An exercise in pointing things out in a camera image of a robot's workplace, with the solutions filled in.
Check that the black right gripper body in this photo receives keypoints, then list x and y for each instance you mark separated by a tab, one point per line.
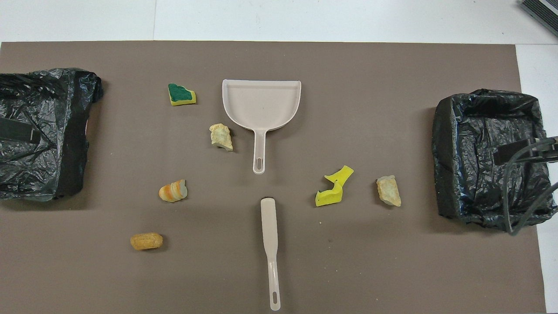
512	152

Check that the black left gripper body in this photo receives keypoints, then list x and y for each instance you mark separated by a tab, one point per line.
17	130

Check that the green and yellow sponge piece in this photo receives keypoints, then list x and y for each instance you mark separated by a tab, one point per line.
179	93

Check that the orange striped bread piece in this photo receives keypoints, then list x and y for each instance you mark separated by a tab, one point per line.
172	191

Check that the brown bread roll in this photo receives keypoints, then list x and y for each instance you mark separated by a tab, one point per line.
146	241

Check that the pale cream foam chunk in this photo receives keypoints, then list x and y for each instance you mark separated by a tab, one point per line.
221	136
388	190

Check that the beige plastic dustpan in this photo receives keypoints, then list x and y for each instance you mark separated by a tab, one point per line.
261	102

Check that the beige hand brush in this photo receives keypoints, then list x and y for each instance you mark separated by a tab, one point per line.
269	222

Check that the black bag lined bin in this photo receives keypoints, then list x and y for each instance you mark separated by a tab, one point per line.
475	131
39	165

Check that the dark ribbed device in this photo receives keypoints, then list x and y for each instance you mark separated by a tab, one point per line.
542	12

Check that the brown table mat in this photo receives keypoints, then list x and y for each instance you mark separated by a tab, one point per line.
279	270

